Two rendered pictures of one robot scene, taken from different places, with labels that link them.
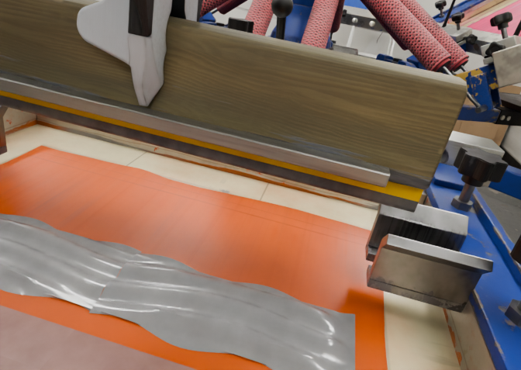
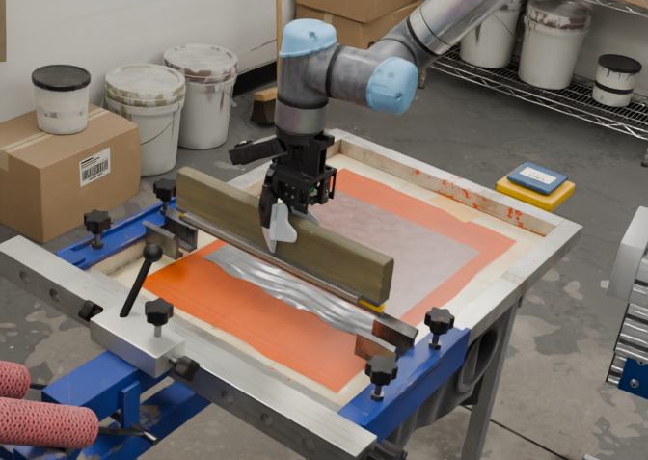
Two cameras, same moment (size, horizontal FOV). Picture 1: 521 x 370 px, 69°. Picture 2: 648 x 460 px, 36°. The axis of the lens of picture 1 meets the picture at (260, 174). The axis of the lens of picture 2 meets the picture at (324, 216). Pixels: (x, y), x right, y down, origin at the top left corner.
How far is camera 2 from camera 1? 1.78 m
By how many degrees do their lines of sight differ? 120
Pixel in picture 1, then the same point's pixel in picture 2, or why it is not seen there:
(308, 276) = (206, 274)
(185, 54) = not seen: hidden behind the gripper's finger
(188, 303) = (270, 273)
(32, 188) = (337, 348)
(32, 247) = (330, 307)
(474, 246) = (134, 231)
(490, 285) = (157, 221)
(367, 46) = not seen: outside the picture
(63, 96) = not seen: hidden behind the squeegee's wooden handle
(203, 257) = (254, 291)
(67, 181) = (316, 351)
